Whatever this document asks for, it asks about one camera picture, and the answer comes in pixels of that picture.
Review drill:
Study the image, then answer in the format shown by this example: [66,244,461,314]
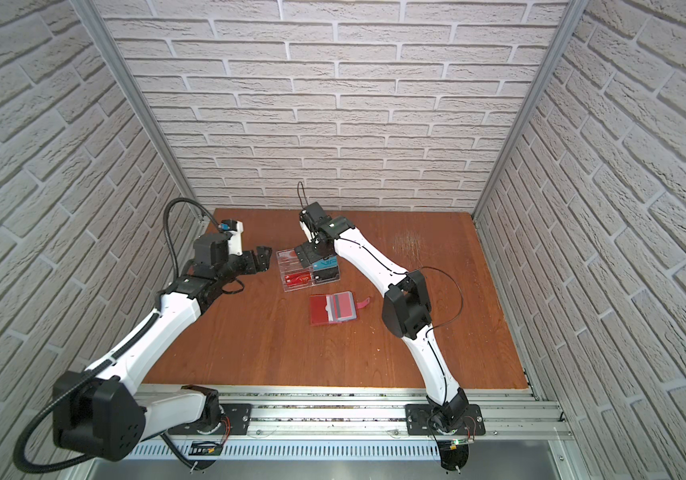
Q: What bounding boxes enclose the clear acrylic card organizer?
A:
[276,249,324,292]

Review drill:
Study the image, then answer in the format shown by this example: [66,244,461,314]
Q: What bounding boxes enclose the red leather card holder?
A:
[309,291,371,326]

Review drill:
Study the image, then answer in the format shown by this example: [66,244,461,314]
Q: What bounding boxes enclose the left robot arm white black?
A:
[52,231,272,461]

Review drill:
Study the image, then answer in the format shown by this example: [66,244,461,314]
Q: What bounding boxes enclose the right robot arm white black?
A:
[295,202,468,432]

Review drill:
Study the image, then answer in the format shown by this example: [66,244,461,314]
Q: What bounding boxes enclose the teal VIP card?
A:
[312,256,338,271]

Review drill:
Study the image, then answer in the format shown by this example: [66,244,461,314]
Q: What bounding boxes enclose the black VIP card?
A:
[313,268,340,285]

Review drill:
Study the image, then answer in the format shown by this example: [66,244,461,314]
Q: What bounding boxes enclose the red card in organizer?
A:
[284,271,312,289]

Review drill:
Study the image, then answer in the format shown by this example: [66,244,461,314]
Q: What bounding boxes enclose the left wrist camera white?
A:
[220,219,244,256]

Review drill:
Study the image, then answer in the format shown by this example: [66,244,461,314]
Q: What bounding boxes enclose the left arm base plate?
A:
[169,403,253,437]

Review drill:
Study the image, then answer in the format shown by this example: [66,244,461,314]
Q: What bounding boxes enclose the aluminium rail frame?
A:
[57,383,590,480]

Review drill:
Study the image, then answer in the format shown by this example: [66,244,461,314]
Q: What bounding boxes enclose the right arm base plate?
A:
[404,404,486,438]

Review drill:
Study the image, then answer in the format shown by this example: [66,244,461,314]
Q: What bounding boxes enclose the black corrugated cable left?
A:
[12,197,224,475]

